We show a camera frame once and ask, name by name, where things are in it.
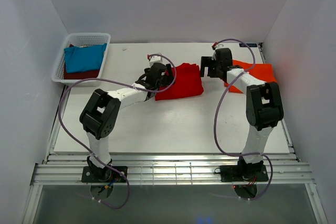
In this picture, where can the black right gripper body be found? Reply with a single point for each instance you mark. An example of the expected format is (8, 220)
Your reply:
(212, 71)

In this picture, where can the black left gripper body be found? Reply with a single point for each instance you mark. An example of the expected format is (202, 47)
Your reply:
(167, 79)

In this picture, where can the small dark label sticker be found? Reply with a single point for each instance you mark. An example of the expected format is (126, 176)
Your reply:
(251, 45)

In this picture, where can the white plastic basket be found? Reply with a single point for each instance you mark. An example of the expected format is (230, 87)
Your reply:
(80, 40)

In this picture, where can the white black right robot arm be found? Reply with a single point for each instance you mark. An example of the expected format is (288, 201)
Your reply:
(263, 112)

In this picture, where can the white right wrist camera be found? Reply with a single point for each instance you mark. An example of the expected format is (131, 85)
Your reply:
(216, 46)

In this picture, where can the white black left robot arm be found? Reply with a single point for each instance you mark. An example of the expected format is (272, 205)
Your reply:
(99, 116)

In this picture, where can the orange folded t shirt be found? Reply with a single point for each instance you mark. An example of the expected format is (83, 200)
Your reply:
(259, 74)

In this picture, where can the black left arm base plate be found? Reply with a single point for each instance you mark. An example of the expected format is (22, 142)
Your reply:
(100, 175)

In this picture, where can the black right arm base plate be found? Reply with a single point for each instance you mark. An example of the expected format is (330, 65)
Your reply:
(230, 173)

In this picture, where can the aluminium frame rail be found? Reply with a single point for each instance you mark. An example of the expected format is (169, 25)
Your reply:
(66, 169)

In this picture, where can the dark red folded t shirt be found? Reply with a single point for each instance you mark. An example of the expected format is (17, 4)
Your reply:
(80, 75)

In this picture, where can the blue folded t shirt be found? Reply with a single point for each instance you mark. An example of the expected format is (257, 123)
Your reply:
(84, 59)

